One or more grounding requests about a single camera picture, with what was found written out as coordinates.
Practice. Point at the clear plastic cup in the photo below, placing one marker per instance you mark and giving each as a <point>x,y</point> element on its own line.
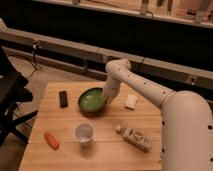
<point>84,134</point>

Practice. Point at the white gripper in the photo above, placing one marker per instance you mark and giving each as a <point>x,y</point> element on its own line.
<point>111,90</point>

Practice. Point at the black rectangular block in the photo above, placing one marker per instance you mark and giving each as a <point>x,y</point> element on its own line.
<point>63,99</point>

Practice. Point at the orange carrot toy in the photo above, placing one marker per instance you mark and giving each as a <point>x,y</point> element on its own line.
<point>51,141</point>

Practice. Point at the white folded cloth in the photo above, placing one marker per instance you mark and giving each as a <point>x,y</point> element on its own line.
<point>131,101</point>

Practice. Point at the white plastic bottle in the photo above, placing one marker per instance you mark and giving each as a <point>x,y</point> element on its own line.
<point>135,138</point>

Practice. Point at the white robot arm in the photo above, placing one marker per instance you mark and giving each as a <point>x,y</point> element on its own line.
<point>187,120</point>

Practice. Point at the black chair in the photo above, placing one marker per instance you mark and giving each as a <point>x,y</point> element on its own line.
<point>12,90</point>

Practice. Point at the wooden table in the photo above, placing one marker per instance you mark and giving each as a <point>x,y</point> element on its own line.
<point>108,151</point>

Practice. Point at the green ceramic bowl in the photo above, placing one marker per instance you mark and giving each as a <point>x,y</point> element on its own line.
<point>91,100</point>

